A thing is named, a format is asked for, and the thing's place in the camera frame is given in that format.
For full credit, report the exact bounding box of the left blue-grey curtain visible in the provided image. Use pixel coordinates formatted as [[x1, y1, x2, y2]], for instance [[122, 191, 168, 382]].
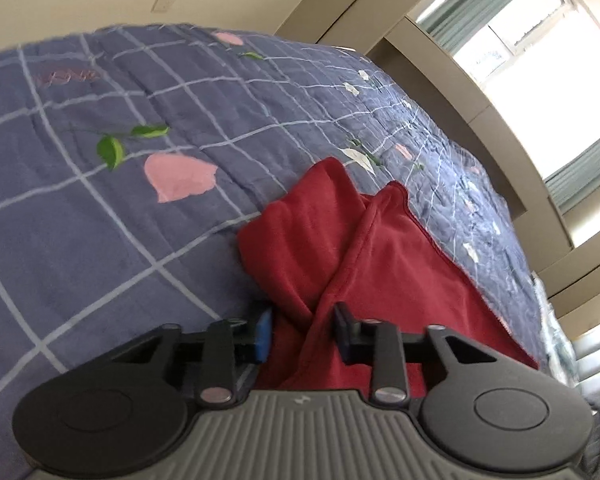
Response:
[[419, 0, 513, 55]]

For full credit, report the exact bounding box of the right blue-grey curtain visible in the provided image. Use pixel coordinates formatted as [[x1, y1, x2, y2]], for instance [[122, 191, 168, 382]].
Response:
[[545, 139, 600, 214]]

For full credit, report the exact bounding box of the white wall socket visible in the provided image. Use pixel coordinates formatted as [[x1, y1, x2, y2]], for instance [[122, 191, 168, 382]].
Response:
[[151, 0, 176, 13]]

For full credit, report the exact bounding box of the light blue patterned cloth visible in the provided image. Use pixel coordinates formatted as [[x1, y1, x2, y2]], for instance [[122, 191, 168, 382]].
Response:
[[531, 272, 579, 388]]

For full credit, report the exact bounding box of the bright window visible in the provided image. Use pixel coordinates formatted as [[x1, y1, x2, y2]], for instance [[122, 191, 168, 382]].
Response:
[[454, 0, 600, 178]]

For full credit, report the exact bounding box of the blue-grey curtain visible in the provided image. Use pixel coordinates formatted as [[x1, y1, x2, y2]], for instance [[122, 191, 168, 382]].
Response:
[[545, 139, 600, 214], [419, 0, 513, 55]]

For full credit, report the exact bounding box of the blue plaid floral quilt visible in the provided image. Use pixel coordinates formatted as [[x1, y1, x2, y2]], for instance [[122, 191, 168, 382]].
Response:
[[0, 25, 546, 479]]

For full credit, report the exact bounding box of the red long-sleeve sweater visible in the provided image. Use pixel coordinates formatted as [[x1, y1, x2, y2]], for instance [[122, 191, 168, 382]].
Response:
[[237, 157, 539, 393]]

